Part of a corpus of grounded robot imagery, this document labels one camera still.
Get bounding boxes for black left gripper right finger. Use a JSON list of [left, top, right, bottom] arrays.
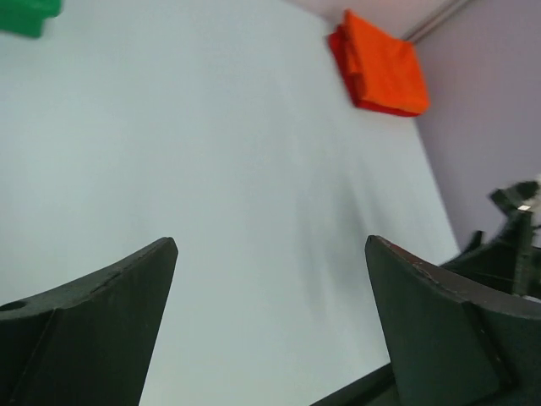
[[365, 235, 540, 405]]

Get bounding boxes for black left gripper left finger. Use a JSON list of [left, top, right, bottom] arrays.
[[1, 238, 178, 405]]

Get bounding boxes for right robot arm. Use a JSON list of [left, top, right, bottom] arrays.
[[441, 180, 540, 301]]

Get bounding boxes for folded orange t shirt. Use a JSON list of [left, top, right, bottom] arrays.
[[338, 9, 429, 116]]

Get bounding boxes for folded red t shirt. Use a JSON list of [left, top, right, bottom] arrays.
[[327, 26, 418, 118]]

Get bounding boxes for green plastic bin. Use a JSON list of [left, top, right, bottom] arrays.
[[0, 0, 62, 38]]

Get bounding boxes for aluminium frame post right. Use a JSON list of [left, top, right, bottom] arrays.
[[402, 0, 471, 43]]

